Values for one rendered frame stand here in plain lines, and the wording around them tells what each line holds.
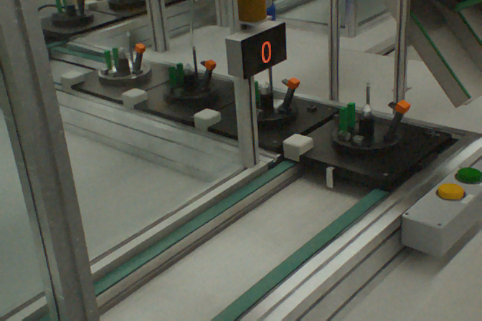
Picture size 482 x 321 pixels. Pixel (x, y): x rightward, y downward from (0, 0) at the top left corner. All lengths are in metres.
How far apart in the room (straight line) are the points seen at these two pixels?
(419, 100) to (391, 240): 0.76
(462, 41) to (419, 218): 0.57
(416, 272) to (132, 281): 0.48
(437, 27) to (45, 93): 1.20
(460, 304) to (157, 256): 0.48
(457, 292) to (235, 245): 0.37
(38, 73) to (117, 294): 0.64
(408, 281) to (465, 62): 0.59
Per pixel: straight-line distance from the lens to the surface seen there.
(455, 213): 1.22
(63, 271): 0.61
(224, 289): 1.11
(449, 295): 1.20
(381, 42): 2.37
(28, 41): 0.54
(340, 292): 1.10
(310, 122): 1.51
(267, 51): 1.24
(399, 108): 1.34
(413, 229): 1.20
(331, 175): 1.33
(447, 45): 1.62
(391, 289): 1.20
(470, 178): 1.30
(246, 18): 1.21
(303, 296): 1.02
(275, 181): 1.34
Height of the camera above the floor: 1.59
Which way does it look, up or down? 26 degrees down
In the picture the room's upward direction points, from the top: 5 degrees counter-clockwise
